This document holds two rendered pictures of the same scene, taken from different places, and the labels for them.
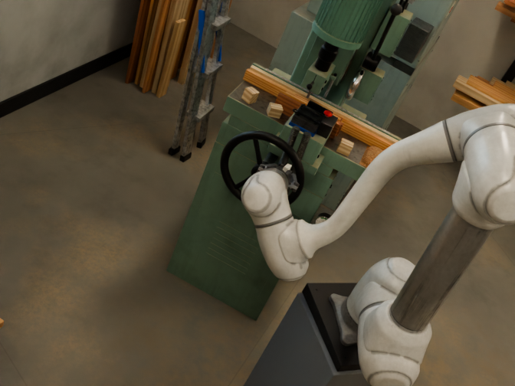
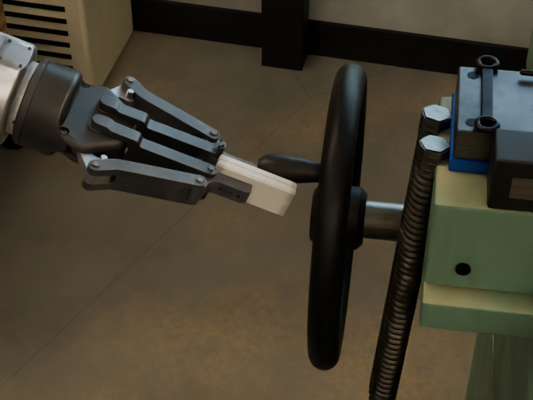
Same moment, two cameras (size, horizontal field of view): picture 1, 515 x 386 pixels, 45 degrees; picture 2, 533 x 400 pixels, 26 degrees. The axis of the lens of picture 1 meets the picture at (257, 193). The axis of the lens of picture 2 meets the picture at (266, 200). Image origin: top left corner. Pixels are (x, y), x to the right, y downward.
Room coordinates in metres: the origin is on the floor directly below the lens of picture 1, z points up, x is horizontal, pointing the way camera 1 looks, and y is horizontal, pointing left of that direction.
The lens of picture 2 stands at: (1.64, -0.78, 1.56)
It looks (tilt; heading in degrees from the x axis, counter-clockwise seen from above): 43 degrees down; 92
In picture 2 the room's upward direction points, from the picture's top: straight up
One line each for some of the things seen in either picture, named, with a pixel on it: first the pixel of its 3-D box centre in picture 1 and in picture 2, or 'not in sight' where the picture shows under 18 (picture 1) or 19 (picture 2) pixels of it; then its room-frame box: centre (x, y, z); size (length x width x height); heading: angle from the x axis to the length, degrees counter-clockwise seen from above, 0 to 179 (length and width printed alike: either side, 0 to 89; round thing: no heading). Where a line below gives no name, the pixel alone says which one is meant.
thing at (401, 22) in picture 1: (391, 31); not in sight; (2.22, -0.19, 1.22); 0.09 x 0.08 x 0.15; 174
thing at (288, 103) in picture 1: (306, 116); not in sight; (1.93, -0.04, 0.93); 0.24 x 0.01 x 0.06; 84
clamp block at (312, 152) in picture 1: (304, 136); (512, 195); (1.82, -0.06, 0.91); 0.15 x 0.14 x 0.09; 84
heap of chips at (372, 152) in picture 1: (377, 156); not in sight; (1.90, -0.32, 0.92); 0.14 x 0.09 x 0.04; 174
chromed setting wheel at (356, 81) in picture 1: (355, 84); not in sight; (2.13, -0.16, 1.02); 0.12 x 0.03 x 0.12; 174
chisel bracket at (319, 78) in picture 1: (317, 77); not in sight; (2.04, -0.02, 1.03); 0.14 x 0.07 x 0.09; 174
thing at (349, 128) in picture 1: (327, 116); not in sight; (2.01, -0.11, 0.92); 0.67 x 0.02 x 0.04; 84
